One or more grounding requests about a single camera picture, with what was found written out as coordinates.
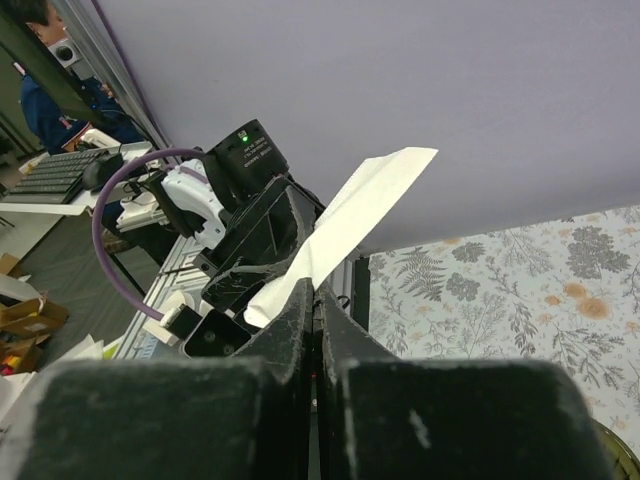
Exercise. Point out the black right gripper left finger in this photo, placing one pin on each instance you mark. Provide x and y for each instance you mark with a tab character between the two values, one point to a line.
245	416

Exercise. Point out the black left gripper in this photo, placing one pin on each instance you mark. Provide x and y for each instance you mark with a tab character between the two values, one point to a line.
267	230

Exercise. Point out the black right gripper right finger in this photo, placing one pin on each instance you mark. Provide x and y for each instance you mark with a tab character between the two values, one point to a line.
381	417

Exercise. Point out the white paper coffee filter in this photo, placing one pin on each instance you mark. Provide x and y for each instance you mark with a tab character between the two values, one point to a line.
363	201

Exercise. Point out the green glass coffee dripper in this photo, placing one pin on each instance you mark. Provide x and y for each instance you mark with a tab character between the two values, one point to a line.
625	463

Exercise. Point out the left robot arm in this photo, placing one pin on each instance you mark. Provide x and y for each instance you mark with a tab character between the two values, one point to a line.
217	184

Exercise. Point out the black computer mouse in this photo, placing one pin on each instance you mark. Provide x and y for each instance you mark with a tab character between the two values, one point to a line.
100	170

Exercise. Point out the black keyboard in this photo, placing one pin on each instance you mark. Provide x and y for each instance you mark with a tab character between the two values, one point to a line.
54	180

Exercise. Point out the floral patterned tablecloth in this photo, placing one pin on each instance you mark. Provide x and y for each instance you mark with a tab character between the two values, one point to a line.
565	291

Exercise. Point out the brown cardboard pieces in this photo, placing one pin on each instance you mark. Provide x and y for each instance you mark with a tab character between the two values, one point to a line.
28	319

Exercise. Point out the person in blue jacket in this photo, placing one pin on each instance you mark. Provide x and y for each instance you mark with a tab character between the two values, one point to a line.
58	131

